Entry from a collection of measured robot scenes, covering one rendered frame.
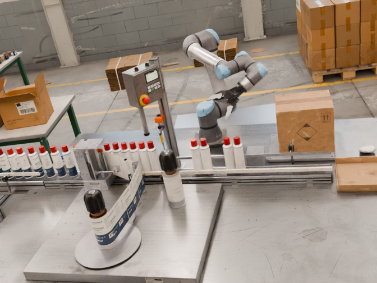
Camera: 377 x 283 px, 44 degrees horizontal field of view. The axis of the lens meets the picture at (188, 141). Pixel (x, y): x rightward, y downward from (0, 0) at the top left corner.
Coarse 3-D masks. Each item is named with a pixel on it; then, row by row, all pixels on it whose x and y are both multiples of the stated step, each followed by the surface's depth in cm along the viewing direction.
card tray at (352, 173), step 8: (336, 160) 246; (344, 160) 245; (352, 160) 244; (360, 160) 243; (368, 160) 242; (376, 160) 241; (336, 168) 243; (344, 168) 241; (352, 168) 240; (360, 168) 239; (368, 168) 238; (376, 168) 237; (344, 176) 235; (352, 176) 234; (360, 176) 233; (368, 176) 232; (376, 176) 231; (344, 184) 229; (352, 184) 222; (360, 184) 221; (368, 184) 220; (376, 184) 219
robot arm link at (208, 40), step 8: (200, 32) 276; (208, 32) 275; (200, 40) 272; (208, 40) 274; (216, 40) 277; (208, 48) 275; (216, 48) 278; (208, 72) 284; (216, 80) 283; (216, 88) 285; (224, 88) 286; (224, 104) 286; (224, 112) 286
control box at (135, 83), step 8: (144, 64) 245; (128, 72) 237; (136, 72) 235; (144, 72) 237; (128, 80) 237; (136, 80) 235; (144, 80) 238; (128, 88) 241; (136, 88) 236; (144, 88) 240; (160, 88) 247; (128, 96) 244; (136, 96) 239; (144, 96) 241; (152, 96) 244; (160, 96) 248; (136, 104) 242; (144, 104) 242
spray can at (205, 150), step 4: (200, 140) 243; (204, 140) 242; (204, 144) 243; (200, 148) 244; (204, 148) 243; (208, 148) 244; (200, 152) 246; (204, 152) 244; (208, 152) 245; (204, 156) 245; (208, 156) 246; (204, 160) 246; (208, 160) 246; (204, 164) 248; (208, 164) 247; (204, 168) 250; (208, 168) 249; (212, 168) 250
